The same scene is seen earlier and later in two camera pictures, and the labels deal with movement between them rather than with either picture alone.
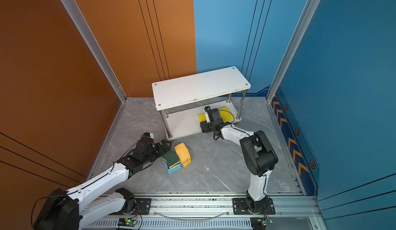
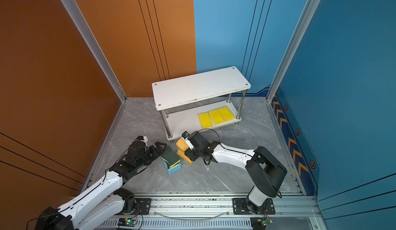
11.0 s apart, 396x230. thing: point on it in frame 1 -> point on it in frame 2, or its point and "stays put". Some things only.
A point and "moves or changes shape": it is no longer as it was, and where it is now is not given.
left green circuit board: x=128 y=222 stays put
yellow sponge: x=226 y=114 moves or changes shape
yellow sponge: x=225 y=110 stays put
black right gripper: x=204 y=128 -> x=188 y=152
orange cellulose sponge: x=183 y=154 moves or changes shape
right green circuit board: x=260 y=223 stays put
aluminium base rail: x=293 y=211 stays put
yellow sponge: x=202 y=117 stays put
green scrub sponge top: x=171 y=158 stays put
